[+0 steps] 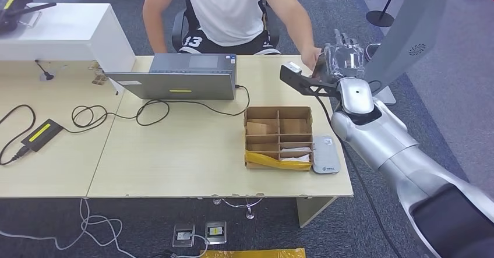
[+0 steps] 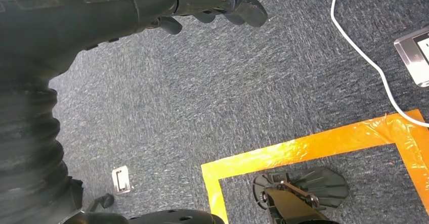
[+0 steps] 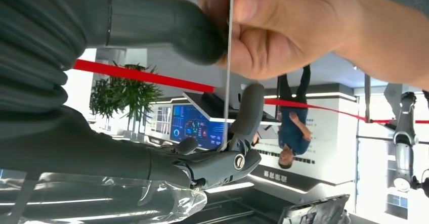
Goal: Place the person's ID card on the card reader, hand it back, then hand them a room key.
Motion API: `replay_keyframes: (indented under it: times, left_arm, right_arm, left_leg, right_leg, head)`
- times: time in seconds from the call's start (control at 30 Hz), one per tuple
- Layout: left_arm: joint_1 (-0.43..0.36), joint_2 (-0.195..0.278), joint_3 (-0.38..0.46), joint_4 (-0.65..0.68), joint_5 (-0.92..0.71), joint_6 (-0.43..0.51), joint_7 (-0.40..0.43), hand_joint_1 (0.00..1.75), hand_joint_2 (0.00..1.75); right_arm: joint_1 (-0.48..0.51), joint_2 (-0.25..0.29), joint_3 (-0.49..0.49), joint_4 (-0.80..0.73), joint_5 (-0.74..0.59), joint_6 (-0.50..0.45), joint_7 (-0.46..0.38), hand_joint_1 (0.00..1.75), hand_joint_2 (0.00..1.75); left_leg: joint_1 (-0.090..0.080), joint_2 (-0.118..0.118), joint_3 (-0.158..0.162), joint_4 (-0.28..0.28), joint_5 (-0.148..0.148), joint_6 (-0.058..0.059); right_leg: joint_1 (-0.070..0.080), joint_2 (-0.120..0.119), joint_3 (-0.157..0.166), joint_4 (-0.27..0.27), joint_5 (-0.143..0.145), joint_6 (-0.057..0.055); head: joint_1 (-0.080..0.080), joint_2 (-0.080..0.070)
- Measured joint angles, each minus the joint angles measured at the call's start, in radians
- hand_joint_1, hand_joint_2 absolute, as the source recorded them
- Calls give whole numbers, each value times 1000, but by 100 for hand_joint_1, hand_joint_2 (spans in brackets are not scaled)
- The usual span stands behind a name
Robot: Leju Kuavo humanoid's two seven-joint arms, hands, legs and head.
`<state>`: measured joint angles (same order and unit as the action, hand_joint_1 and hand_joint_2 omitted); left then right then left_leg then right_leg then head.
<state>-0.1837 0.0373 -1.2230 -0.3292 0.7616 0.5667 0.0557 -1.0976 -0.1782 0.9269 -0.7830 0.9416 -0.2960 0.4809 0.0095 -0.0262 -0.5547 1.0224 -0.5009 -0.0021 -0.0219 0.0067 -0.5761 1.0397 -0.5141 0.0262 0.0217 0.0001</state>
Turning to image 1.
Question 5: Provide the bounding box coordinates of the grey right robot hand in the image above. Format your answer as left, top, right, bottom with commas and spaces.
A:
323, 29, 368, 82

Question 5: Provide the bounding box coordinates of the person's left hand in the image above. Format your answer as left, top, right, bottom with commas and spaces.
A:
301, 47, 323, 71

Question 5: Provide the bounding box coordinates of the brown hotel key card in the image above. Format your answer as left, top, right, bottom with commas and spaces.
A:
312, 51, 328, 80

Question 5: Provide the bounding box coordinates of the clear plastic hand cover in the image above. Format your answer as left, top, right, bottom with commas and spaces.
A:
324, 44, 366, 80

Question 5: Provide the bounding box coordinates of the person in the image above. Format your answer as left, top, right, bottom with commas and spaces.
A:
142, 0, 329, 71

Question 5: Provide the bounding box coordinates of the white card reader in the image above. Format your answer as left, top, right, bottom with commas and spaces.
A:
312, 135, 342, 175

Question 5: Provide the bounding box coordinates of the chrome tube loop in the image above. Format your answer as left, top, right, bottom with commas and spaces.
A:
364, 43, 383, 62

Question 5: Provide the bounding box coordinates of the black stanchion with round base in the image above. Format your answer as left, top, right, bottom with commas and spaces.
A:
365, 0, 404, 28

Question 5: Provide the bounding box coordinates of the brown cardboard organizer box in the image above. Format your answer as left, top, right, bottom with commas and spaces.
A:
244, 106, 314, 171

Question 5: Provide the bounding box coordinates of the grey kiosk stand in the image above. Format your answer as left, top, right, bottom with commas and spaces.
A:
362, 0, 452, 106

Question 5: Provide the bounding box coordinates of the white crumpled paper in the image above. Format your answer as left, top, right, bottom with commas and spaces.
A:
280, 147, 312, 162

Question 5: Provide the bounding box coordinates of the small yellow plastic bag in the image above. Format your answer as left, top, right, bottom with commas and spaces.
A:
245, 151, 313, 171

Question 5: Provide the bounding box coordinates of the grey laptop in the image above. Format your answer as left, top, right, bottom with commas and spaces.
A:
106, 52, 238, 101

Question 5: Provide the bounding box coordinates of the black office chair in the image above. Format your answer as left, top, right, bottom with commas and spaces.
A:
171, 0, 281, 53

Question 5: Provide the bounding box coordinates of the pale wooden desk leg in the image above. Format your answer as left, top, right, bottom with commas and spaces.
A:
296, 196, 337, 228

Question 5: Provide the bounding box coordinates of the floor socket with yellow label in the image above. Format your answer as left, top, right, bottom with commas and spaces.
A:
204, 221, 228, 246

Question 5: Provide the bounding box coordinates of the large yellow plastic sheet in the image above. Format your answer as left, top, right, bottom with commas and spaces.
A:
200, 248, 307, 258

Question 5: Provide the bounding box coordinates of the small brown wooden model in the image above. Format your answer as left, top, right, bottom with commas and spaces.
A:
89, 61, 110, 86

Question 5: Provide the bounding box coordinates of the floor socket with white plug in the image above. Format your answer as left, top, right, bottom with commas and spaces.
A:
172, 224, 196, 249

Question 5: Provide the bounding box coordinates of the white cabinet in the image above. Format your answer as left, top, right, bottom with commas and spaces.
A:
0, 3, 136, 95

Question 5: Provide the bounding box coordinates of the black pin on round base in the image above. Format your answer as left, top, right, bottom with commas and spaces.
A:
35, 59, 56, 82

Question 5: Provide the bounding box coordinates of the small clear plastic case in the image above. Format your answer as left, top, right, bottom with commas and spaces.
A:
18, 11, 43, 28

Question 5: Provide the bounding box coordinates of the black power adapter yellow label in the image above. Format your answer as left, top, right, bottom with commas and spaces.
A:
21, 118, 65, 153

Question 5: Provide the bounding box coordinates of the black antenna router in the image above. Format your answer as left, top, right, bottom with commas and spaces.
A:
0, 0, 67, 35

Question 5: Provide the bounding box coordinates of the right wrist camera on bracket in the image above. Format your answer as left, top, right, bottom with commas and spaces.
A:
280, 61, 343, 99

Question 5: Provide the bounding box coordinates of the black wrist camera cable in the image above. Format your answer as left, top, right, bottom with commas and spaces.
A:
314, 96, 394, 258

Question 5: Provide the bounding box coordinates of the black laptop charger cable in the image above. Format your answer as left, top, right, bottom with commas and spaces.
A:
62, 84, 251, 133

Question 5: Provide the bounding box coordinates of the chrome wire hook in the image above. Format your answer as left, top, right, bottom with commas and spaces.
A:
213, 197, 264, 221

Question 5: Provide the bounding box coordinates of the short white plug cable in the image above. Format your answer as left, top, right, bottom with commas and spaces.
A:
175, 234, 211, 258

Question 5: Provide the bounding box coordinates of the long white floor cable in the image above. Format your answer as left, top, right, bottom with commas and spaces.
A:
0, 198, 136, 258

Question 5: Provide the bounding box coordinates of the black mains cable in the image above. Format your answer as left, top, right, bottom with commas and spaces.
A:
0, 104, 37, 167

